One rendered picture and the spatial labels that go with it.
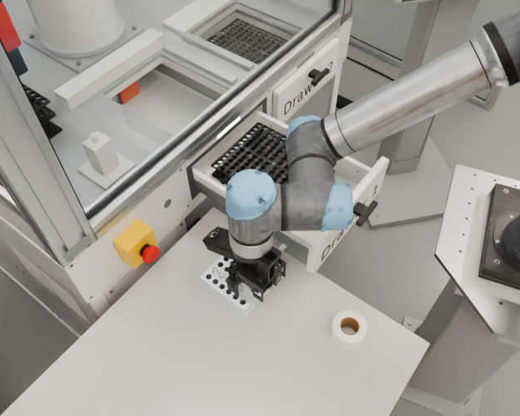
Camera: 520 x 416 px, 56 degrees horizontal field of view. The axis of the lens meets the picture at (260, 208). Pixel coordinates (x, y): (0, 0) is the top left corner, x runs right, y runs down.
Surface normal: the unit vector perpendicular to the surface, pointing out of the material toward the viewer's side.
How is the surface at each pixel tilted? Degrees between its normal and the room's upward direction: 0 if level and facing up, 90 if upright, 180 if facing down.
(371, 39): 90
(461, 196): 0
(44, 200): 90
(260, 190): 0
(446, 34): 90
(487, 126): 0
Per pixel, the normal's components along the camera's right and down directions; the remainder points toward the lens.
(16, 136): 0.79, 0.48
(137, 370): 0.00, -0.60
